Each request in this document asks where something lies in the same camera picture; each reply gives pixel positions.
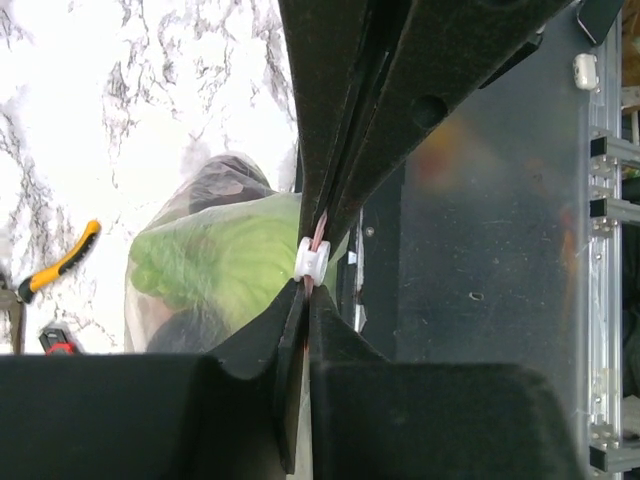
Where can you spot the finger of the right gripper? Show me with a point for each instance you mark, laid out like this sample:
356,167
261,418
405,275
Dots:
419,60
339,54

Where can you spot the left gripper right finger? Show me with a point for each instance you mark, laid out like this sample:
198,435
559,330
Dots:
374,419

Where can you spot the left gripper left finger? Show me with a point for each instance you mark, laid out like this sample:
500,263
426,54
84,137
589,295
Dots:
231,413

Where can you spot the purple eggplant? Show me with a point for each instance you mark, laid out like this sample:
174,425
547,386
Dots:
227,179

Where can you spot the green cabbage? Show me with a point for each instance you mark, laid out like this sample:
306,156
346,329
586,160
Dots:
232,258

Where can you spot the clear zip top bag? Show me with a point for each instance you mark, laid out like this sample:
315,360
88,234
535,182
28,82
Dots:
152,326

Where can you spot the red black utility knife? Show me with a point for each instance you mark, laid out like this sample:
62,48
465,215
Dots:
57,340

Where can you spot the yellow handled pliers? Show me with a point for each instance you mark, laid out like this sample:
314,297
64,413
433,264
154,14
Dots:
14,300

